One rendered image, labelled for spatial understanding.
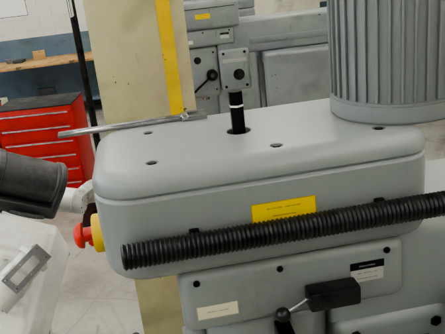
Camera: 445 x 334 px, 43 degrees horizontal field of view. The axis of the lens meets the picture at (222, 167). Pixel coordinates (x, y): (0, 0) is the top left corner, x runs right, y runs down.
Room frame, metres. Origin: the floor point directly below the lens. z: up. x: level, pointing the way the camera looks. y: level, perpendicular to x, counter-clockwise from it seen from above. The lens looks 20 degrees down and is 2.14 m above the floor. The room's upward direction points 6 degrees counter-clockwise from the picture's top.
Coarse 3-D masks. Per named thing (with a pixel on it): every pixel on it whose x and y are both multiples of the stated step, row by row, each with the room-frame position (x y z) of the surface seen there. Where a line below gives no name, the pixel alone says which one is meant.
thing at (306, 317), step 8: (296, 312) 0.73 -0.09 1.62; (304, 312) 0.73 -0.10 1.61; (312, 312) 0.73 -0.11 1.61; (320, 312) 0.73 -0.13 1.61; (256, 320) 0.72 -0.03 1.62; (264, 320) 0.72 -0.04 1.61; (272, 320) 0.72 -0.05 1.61; (296, 320) 0.72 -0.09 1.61; (304, 320) 0.73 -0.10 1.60; (312, 320) 0.73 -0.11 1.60; (320, 320) 0.73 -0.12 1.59; (208, 328) 0.75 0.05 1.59; (216, 328) 0.73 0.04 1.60; (224, 328) 0.72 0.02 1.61; (232, 328) 0.72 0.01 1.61; (240, 328) 0.71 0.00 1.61; (248, 328) 0.72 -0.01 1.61; (256, 328) 0.72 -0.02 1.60; (264, 328) 0.72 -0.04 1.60; (272, 328) 0.72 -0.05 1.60; (296, 328) 0.72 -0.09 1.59; (304, 328) 0.72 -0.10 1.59; (312, 328) 0.73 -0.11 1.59; (320, 328) 0.73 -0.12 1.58
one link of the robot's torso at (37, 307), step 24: (0, 216) 1.05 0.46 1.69; (24, 216) 1.07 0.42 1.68; (0, 240) 1.01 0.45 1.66; (24, 240) 1.02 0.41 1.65; (48, 240) 1.04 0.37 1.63; (0, 264) 0.99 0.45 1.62; (48, 264) 1.01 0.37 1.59; (48, 288) 0.99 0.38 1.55; (0, 312) 0.93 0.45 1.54; (24, 312) 0.94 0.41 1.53; (48, 312) 0.98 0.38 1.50
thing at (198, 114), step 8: (184, 112) 0.93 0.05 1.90; (192, 112) 0.93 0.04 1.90; (200, 112) 0.93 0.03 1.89; (144, 120) 0.91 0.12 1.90; (152, 120) 0.90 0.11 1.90; (160, 120) 0.90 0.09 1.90; (168, 120) 0.90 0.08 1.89; (176, 120) 0.90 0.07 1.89; (184, 120) 0.90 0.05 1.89; (192, 120) 0.90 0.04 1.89; (88, 128) 0.90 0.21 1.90; (96, 128) 0.89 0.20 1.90; (104, 128) 0.89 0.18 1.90; (112, 128) 0.89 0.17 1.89; (120, 128) 0.89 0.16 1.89; (64, 136) 0.88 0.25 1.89; (72, 136) 0.88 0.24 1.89
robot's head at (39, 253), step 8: (24, 248) 0.93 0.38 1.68; (32, 248) 0.91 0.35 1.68; (40, 248) 0.92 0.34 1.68; (24, 256) 0.90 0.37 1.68; (40, 256) 0.91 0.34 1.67; (48, 256) 0.91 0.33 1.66; (16, 264) 0.89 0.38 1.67; (40, 264) 0.90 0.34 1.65; (32, 272) 0.89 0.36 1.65; (8, 280) 0.87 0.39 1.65; (24, 280) 0.88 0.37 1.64; (16, 288) 0.87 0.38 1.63
